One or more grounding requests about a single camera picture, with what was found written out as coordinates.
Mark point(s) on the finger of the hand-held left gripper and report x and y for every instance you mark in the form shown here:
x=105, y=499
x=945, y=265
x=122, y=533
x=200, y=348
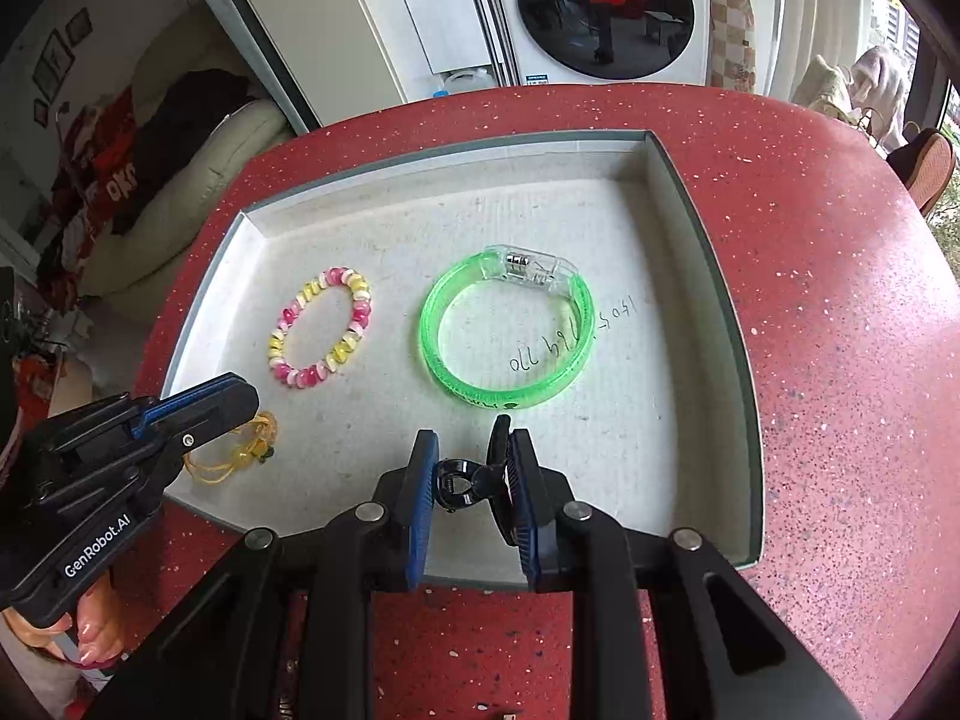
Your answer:
x=217, y=420
x=202, y=388

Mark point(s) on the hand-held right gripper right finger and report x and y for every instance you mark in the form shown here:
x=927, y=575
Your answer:
x=523, y=510

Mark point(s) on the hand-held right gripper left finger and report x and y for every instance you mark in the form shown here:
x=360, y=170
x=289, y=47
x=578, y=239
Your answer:
x=421, y=517

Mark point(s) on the small black hair claw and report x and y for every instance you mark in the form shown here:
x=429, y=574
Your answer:
x=450, y=481

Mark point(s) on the grey shallow tray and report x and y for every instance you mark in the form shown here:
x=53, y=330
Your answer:
x=525, y=240

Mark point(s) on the person's left hand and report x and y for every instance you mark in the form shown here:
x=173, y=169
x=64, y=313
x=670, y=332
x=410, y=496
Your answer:
x=94, y=630

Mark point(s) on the green translucent bangle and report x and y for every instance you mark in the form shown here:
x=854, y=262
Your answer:
x=431, y=345

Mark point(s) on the cream sofa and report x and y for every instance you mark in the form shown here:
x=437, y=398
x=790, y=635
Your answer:
x=217, y=165

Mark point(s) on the red printed cloth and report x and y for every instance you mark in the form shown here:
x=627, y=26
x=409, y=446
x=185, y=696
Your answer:
x=97, y=165

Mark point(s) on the dark clothing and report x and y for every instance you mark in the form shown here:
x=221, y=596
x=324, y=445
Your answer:
x=187, y=120

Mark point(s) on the white door panel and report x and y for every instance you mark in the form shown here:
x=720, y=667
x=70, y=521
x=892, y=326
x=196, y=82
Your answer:
x=285, y=30

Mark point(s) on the clear plastic jug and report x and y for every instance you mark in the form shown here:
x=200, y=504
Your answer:
x=461, y=82

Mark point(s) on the white cabinet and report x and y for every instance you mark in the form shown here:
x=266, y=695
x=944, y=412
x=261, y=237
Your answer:
x=420, y=15

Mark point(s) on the metal mop poles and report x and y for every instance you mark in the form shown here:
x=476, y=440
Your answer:
x=491, y=22

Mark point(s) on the white washing machine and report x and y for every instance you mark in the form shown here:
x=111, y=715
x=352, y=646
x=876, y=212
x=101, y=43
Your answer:
x=600, y=30

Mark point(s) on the brown wicker chair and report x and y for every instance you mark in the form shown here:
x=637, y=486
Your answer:
x=926, y=165

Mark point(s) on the checkered curtain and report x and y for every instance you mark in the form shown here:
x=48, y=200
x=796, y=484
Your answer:
x=731, y=15

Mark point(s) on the beige cloth pile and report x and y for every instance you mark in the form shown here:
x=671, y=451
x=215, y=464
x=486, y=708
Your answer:
x=877, y=82

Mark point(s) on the white curtain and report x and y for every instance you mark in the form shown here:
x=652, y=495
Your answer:
x=802, y=7

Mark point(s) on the framed wall picture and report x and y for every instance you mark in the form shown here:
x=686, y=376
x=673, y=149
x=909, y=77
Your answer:
x=77, y=26
x=54, y=64

